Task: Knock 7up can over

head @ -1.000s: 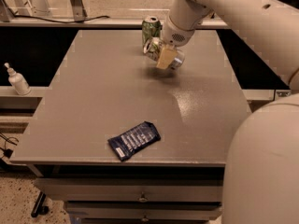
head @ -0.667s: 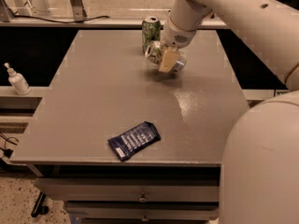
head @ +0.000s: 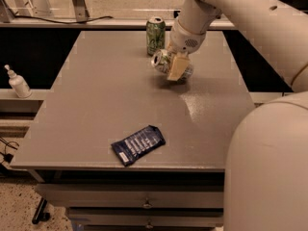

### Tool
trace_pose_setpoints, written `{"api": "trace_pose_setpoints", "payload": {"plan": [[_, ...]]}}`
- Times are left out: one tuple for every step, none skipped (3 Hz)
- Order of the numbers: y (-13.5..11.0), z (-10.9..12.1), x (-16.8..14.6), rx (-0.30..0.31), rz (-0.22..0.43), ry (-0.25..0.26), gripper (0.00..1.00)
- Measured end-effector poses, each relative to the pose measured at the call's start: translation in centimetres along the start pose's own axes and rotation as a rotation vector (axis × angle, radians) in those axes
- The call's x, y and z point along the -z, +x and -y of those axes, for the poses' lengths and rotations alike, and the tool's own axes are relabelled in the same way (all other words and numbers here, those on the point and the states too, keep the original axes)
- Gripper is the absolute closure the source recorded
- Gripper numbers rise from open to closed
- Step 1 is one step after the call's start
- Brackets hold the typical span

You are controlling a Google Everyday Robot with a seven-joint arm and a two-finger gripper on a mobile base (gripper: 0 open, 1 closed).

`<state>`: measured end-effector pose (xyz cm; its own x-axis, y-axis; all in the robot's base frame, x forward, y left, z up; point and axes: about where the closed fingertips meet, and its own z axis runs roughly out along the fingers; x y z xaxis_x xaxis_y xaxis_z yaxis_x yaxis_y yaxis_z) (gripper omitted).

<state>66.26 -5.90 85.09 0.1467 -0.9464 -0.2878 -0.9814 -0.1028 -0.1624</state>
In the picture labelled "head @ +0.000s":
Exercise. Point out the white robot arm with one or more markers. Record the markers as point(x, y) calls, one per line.
point(266, 171)

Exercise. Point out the grey drawer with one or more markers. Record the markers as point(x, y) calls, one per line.
point(156, 217)
point(130, 196)

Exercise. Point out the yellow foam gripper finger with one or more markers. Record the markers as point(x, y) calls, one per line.
point(179, 63)

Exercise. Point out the grey upper drawer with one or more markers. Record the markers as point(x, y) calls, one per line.
point(130, 196)

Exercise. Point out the blue snack packet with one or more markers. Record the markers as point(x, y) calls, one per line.
point(135, 146)

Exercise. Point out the black floor cable plug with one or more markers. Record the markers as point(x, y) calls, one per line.
point(7, 152)

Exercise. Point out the black table leg foot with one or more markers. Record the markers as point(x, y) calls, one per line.
point(40, 215)

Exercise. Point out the grey lower drawer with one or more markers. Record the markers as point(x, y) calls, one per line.
point(156, 217)

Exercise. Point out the white 7up soda can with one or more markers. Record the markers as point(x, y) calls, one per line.
point(161, 61)

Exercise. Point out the white pump bottle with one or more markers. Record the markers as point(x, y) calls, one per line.
point(18, 83)

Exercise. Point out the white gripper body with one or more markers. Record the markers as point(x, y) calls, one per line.
point(184, 40)

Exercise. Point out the green soda can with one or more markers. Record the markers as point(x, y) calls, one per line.
point(155, 34)

